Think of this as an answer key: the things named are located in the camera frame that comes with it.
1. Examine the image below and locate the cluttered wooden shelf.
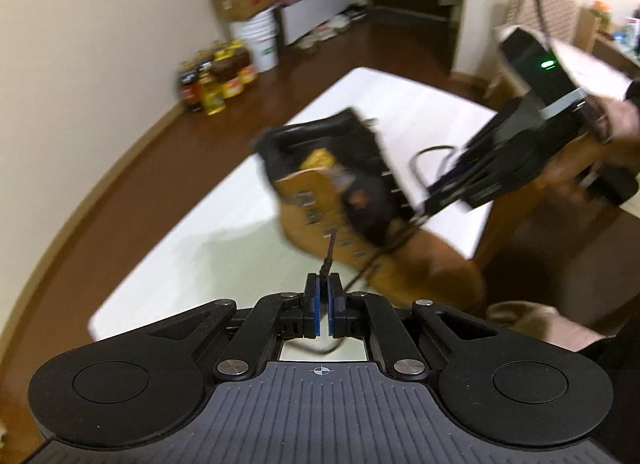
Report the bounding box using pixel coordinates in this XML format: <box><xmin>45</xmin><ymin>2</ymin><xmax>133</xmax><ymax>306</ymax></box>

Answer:
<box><xmin>577</xmin><ymin>0</ymin><xmax>640</xmax><ymax>70</ymax></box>

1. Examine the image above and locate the cluster of cooking oil bottles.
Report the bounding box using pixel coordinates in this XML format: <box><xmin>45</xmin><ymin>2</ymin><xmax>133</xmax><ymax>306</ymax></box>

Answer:
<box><xmin>176</xmin><ymin>39</ymin><xmax>258</xmax><ymax>116</ymax></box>

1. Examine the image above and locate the person's foot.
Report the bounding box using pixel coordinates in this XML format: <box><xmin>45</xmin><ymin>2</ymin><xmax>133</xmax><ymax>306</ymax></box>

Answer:
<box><xmin>486</xmin><ymin>300</ymin><xmax>608</xmax><ymax>351</ymax></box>

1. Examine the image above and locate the dark brown shoelace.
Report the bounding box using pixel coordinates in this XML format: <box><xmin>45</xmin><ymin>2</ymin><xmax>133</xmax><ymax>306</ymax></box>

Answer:
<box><xmin>320</xmin><ymin>144</ymin><xmax>463</xmax><ymax>290</ymax></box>

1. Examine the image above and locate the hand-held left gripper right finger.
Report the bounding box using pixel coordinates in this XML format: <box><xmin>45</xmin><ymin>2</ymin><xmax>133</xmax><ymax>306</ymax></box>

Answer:
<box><xmin>325</xmin><ymin>274</ymin><xmax>496</xmax><ymax>381</ymax></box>

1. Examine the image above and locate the light house slipper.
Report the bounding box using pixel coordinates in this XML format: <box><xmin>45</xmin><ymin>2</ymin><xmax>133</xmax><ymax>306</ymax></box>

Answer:
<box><xmin>294</xmin><ymin>27</ymin><xmax>342</xmax><ymax>52</ymax></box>

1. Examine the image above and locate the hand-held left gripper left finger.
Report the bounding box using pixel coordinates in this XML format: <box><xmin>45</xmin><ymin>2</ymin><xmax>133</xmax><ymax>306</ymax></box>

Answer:
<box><xmin>150</xmin><ymin>273</ymin><xmax>321</xmax><ymax>381</ymax></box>

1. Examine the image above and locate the person's right hand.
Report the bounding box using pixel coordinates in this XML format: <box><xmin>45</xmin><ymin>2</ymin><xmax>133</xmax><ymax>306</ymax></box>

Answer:
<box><xmin>597</xmin><ymin>92</ymin><xmax>640</xmax><ymax>146</ymax></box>

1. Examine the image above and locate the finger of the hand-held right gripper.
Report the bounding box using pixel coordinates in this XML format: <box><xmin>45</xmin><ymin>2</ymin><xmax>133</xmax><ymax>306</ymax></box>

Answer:
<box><xmin>430</xmin><ymin>119</ymin><xmax>551</xmax><ymax>213</ymax></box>
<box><xmin>417</xmin><ymin>102</ymin><xmax>543</xmax><ymax>211</ymax></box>

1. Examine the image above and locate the white plastic bucket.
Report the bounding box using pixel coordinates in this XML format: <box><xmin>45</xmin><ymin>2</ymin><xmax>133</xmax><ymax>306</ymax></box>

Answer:
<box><xmin>230</xmin><ymin>7</ymin><xmax>280</xmax><ymax>72</ymax></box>

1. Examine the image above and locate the tan leather boot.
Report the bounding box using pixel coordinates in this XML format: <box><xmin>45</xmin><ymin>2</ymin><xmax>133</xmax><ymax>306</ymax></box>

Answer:
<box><xmin>252</xmin><ymin>107</ymin><xmax>488</xmax><ymax>307</ymax></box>

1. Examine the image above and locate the lattice patterned chair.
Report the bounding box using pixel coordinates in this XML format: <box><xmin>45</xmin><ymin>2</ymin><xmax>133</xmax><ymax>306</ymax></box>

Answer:
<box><xmin>482</xmin><ymin>0</ymin><xmax>581</xmax><ymax>100</ymax></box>

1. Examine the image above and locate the person's black trouser leg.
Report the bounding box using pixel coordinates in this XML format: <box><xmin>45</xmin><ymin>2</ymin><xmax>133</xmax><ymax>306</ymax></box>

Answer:
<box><xmin>565</xmin><ymin>329</ymin><xmax>640</xmax><ymax>464</ymax></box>

